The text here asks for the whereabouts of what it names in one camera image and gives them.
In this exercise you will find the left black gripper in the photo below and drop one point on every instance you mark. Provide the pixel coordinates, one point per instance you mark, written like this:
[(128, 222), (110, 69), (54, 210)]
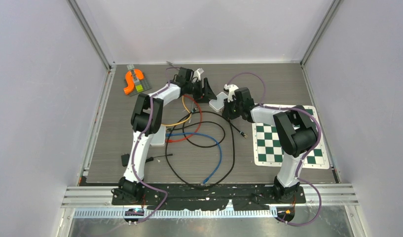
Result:
[(205, 94)]

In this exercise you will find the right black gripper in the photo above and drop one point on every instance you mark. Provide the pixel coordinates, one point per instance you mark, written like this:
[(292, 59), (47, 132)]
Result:
[(227, 112)]

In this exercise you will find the white network switch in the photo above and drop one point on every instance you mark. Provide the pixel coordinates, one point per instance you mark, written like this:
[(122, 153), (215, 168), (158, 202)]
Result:
[(159, 138), (218, 104)]

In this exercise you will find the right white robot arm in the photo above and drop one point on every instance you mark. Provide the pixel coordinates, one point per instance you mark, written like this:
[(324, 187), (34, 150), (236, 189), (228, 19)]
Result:
[(287, 181)]

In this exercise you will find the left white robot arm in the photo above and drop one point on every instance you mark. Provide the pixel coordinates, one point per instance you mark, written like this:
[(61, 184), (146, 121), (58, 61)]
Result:
[(146, 122)]

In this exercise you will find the green white chessboard mat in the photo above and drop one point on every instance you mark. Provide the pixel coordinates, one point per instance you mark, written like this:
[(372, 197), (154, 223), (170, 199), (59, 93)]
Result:
[(281, 132)]

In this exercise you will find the lime green lego brick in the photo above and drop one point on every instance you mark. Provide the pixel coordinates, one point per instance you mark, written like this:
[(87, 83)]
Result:
[(139, 88)]

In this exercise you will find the grey lego baseplate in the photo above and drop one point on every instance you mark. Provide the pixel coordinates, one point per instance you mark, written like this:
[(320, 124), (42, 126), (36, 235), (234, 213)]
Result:
[(145, 83)]

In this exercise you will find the orange S-shaped block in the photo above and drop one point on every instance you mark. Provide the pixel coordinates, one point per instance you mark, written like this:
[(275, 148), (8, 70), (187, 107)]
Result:
[(133, 77)]

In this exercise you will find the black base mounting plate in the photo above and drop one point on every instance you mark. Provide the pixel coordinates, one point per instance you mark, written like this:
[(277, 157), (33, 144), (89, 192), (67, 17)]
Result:
[(184, 197)]

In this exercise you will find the black power adapter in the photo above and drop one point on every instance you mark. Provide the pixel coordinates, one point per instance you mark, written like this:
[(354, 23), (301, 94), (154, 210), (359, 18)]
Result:
[(125, 158)]

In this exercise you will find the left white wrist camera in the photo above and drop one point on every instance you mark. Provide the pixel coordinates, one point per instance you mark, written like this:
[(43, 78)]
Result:
[(197, 75)]

